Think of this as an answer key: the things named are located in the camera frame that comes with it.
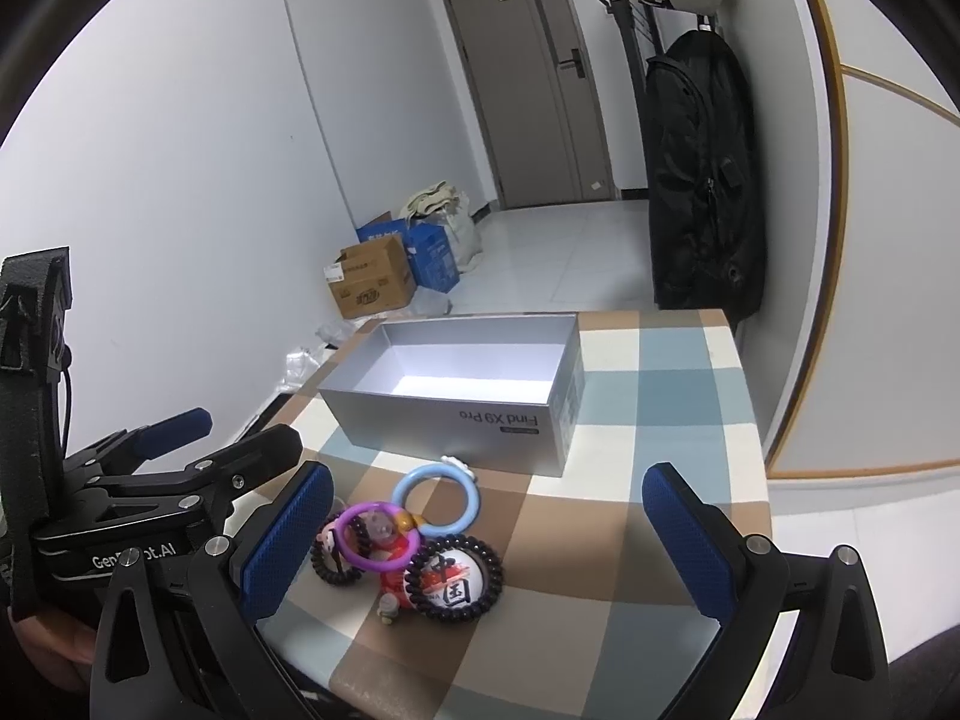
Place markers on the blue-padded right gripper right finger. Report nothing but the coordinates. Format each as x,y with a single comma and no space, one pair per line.
698,539

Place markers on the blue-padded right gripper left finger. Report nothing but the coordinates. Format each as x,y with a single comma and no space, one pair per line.
277,536

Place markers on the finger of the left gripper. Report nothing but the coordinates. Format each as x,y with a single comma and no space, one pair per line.
223,477
161,438

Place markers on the purple ring toy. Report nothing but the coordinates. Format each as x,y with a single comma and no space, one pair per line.
353,542

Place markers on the red figurine keychain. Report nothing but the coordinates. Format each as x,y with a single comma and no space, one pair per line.
390,588

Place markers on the light blue ring toy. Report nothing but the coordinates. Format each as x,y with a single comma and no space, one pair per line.
442,498

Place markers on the person's left hand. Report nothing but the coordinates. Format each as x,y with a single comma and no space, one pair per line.
61,648

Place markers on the white plastic bags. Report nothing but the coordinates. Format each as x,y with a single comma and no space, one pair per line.
330,337

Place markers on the checkered table cloth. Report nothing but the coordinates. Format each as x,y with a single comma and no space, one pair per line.
593,622

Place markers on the brown cardboard box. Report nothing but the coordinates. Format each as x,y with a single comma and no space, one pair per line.
371,277

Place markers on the silver phone box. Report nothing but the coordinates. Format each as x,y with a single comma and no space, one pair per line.
501,393

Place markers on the blue cardboard box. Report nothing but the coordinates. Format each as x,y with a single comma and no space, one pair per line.
429,253

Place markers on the white cloth bag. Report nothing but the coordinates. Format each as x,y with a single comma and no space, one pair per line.
444,205

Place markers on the black backpack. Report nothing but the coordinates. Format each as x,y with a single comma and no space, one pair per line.
706,210

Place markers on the brown door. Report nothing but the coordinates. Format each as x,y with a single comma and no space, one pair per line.
530,79

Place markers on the black camera module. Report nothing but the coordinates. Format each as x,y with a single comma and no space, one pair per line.
36,294

